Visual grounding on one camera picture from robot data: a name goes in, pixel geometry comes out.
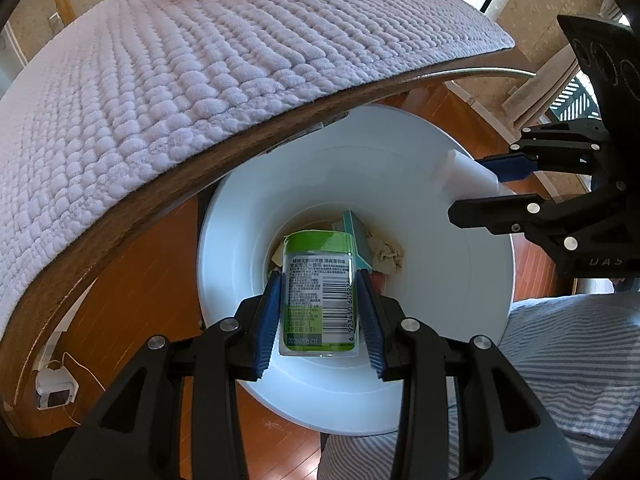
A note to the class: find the green label bottle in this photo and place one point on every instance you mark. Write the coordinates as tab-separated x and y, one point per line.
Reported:
315	290

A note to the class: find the light blue packet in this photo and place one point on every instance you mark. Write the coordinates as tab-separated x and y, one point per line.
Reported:
356	235

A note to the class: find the white power adapter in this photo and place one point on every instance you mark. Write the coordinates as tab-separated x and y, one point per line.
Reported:
55	385

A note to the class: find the beige curtain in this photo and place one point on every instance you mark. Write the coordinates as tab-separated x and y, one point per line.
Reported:
535	90

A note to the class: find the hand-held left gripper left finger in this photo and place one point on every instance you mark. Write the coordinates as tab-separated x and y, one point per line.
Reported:
267	325

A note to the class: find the curved metal rail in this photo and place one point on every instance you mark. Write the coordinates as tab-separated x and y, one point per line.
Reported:
490	71

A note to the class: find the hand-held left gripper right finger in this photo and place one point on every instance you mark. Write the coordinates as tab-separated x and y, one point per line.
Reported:
371	330

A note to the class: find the lavender knitted mat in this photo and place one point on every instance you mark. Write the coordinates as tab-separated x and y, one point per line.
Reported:
150	110

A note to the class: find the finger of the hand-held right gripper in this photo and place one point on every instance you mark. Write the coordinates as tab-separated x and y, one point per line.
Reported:
480	215
510	167

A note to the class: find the crumpled beige tissue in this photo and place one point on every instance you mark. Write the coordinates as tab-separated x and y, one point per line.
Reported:
387	255

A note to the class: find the white round waste bin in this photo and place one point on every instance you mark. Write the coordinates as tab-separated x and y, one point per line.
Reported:
380	160

